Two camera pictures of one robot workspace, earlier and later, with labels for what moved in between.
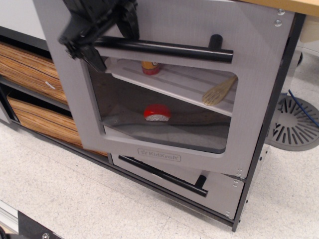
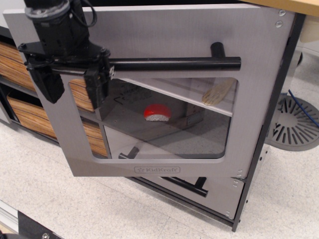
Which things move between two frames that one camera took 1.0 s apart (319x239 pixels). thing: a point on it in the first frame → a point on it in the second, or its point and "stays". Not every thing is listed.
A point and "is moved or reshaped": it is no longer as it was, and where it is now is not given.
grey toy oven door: x=192 y=88 is moved or reshaped
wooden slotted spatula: x=214 y=94 stays
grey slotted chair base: x=291 y=128 stays
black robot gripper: x=89 y=19 → x=65 y=44
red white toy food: x=157 y=112 stays
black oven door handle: x=213 y=50 → x=217 y=61
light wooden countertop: x=306 y=7 stays
